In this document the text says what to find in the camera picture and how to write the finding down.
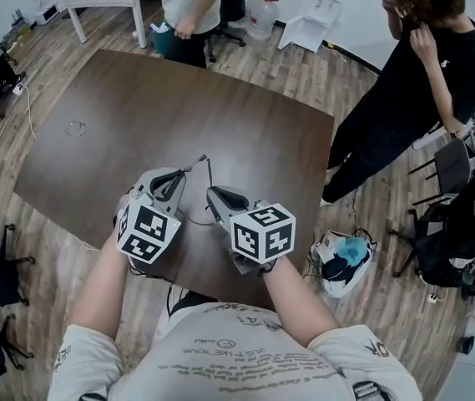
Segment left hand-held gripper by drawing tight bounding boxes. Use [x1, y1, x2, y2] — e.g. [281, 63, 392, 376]
[115, 168, 189, 265]

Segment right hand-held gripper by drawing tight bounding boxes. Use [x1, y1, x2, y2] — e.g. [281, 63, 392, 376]
[205, 185, 297, 277]

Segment dark-framed eyeglasses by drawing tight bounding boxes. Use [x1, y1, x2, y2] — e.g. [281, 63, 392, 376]
[176, 153, 221, 227]

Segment person's left forearm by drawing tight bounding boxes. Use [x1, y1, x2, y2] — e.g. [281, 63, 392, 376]
[69, 234, 133, 342]

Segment person's right forearm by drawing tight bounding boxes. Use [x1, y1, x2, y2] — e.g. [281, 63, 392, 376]
[261, 259, 341, 348]

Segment blue crumpled cloth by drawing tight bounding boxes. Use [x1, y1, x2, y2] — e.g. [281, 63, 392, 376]
[335, 236, 367, 262]

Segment white bag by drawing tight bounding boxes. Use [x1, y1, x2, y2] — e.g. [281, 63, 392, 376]
[310, 227, 378, 299]

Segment teal waste bin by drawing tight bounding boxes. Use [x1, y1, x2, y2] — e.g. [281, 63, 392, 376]
[149, 21, 175, 56]

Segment person's white printed t-shirt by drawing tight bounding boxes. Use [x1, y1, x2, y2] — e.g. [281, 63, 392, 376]
[47, 301, 424, 401]

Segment white desk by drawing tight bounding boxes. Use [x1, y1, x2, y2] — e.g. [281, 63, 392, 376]
[412, 124, 451, 152]

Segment white water dispenser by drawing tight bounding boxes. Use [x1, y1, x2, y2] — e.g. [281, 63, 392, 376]
[278, 0, 346, 53]

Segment small white appliance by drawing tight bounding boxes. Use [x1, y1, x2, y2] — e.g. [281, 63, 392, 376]
[34, 6, 61, 25]

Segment flat cardboard boxes stack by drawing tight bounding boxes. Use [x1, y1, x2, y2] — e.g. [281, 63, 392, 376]
[1, 23, 38, 44]

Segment small silver chain loop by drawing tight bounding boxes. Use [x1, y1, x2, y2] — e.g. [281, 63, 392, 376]
[64, 119, 87, 139]

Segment clear water jug red handle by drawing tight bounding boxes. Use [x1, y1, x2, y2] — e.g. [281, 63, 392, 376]
[245, 0, 280, 42]

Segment grey chest strap buckle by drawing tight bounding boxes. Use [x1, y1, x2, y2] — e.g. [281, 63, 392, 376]
[351, 380, 384, 401]

